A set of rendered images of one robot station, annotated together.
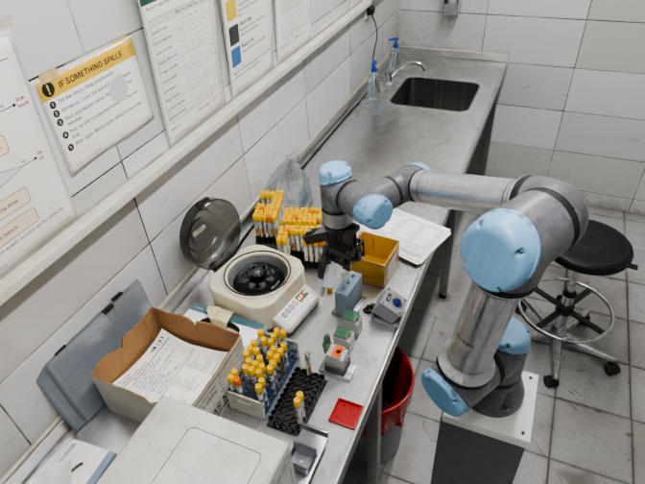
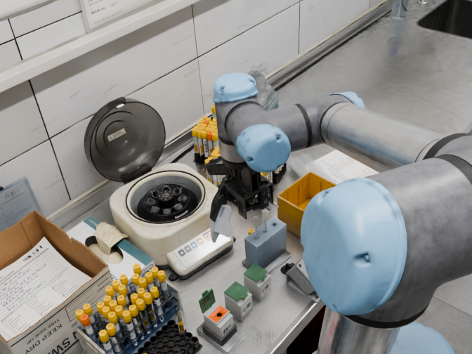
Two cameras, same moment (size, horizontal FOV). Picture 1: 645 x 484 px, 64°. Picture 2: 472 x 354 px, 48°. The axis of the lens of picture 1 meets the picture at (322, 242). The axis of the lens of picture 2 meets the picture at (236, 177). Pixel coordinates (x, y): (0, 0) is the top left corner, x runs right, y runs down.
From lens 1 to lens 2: 0.40 m
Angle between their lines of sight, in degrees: 14
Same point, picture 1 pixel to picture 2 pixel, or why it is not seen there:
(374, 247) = not seen: hidden behind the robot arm
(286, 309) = (186, 246)
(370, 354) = (267, 327)
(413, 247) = not seen: hidden behind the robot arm
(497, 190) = (413, 149)
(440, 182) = (352, 123)
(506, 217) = (362, 194)
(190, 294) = (101, 204)
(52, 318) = not seen: outside the picture
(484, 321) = (340, 343)
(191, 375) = (50, 298)
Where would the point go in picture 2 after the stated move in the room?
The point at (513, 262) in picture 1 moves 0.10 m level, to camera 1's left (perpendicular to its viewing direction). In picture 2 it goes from (350, 273) to (236, 254)
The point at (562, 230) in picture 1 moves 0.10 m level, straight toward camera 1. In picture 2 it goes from (463, 237) to (397, 307)
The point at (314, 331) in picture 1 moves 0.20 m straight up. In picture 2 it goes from (213, 281) to (205, 219)
